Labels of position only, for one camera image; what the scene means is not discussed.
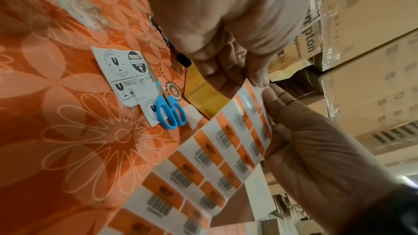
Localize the yellow plastic bin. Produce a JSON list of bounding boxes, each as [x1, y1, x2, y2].
[[183, 64, 233, 121]]

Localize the black wristband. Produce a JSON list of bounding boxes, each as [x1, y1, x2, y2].
[[345, 184, 418, 235]]

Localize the person's right hand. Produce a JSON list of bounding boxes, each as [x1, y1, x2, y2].
[[261, 82, 418, 235]]

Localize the orange floral tablecloth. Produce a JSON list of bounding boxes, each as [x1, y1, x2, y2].
[[0, 0, 213, 235]]

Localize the orange striped packaging card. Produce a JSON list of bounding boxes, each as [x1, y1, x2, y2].
[[98, 78, 273, 235]]

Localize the person's left hand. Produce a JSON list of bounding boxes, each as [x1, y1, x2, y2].
[[137, 0, 321, 101]]

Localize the stack of Crompton cartons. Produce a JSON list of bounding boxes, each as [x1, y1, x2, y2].
[[264, 0, 418, 178]]

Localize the packaged blue scissors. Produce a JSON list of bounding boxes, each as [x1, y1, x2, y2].
[[146, 64, 189, 131]]

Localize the black-white fragile sticker sheet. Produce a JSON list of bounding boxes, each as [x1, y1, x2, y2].
[[90, 46, 162, 109]]

